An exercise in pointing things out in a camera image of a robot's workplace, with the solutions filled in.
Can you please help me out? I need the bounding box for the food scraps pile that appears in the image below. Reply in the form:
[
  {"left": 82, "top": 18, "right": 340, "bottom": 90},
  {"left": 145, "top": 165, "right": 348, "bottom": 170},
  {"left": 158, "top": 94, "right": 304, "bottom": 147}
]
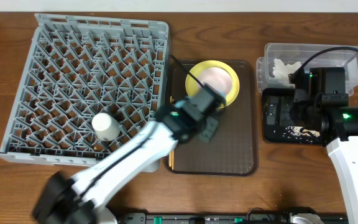
[{"left": 284, "top": 126, "right": 320, "bottom": 138}]

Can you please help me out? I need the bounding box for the white tissue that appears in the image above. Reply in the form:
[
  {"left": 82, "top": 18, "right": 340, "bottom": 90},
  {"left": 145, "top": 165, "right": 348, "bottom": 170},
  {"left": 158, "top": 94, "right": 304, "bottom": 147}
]
[{"left": 272, "top": 58, "right": 301, "bottom": 87}]

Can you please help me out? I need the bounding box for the yellow plate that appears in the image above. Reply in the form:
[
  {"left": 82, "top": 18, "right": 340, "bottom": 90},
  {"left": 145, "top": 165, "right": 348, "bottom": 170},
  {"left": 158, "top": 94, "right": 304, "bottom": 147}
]
[{"left": 185, "top": 60, "right": 241, "bottom": 108}]

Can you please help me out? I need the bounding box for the white pink bowl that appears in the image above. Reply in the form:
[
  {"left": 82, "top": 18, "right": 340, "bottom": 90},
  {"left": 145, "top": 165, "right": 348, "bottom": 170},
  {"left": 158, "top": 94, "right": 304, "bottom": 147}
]
[{"left": 198, "top": 67, "right": 232, "bottom": 96}]

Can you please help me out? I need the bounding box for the wooden chopstick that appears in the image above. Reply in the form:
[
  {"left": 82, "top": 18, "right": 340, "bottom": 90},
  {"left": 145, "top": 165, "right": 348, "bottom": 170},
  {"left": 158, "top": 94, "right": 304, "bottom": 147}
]
[
  {"left": 171, "top": 151, "right": 175, "bottom": 170},
  {"left": 168, "top": 95, "right": 173, "bottom": 168}
]

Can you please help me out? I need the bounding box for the white cup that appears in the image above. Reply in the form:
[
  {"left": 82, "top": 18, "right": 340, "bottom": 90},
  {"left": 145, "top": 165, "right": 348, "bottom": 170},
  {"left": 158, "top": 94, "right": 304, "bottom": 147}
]
[{"left": 91, "top": 113, "right": 121, "bottom": 141}]

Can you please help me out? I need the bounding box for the blue bowl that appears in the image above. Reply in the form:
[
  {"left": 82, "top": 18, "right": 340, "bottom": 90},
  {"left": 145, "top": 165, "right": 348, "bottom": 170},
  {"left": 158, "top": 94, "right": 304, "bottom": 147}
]
[{"left": 215, "top": 90, "right": 226, "bottom": 98}]

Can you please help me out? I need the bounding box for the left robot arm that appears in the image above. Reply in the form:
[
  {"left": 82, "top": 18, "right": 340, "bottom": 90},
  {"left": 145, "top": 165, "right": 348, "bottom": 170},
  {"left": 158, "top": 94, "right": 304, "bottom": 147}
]
[{"left": 32, "top": 99, "right": 221, "bottom": 223}]

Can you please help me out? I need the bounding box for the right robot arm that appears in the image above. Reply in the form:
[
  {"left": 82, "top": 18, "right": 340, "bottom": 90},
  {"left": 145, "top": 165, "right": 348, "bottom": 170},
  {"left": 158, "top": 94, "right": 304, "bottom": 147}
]
[{"left": 262, "top": 67, "right": 358, "bottom": 223}]

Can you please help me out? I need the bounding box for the black waste tray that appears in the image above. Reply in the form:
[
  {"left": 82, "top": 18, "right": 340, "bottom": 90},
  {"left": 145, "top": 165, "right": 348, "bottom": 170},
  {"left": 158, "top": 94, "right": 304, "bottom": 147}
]
[{"left": 262, "top": 88, "right": 328, "bottom": 146}]

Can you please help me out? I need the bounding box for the grey dishwasher rack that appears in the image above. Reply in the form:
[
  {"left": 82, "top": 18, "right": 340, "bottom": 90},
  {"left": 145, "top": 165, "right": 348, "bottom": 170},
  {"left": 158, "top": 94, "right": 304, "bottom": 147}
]
[{"left": 0, "top": 14, "right": 170, "bottom": 167}]

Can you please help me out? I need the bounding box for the brown serving tray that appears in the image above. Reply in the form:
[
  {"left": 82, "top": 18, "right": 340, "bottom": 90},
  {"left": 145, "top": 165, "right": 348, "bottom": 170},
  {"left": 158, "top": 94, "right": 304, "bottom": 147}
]
[{"left": 163, "top": 60, "right": 259, "bottom": 177}]

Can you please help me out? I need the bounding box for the clear plastic bin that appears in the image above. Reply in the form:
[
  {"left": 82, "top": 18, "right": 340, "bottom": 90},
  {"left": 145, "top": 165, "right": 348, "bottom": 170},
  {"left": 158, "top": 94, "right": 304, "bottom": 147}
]
[{"left": 256, "top": 43, "right": 358, "bottom": 95}]

